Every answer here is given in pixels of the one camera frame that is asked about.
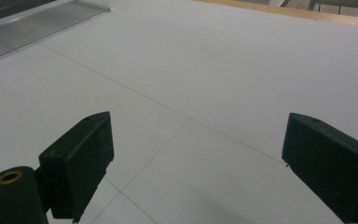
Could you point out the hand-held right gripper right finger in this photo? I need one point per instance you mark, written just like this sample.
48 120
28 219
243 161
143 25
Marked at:
332 168

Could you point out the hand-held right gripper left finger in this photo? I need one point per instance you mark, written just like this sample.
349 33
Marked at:
77 161

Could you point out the clear plastic tray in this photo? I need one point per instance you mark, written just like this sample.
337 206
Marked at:
34 29

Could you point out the wooden table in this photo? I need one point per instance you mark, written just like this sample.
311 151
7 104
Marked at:
307 13

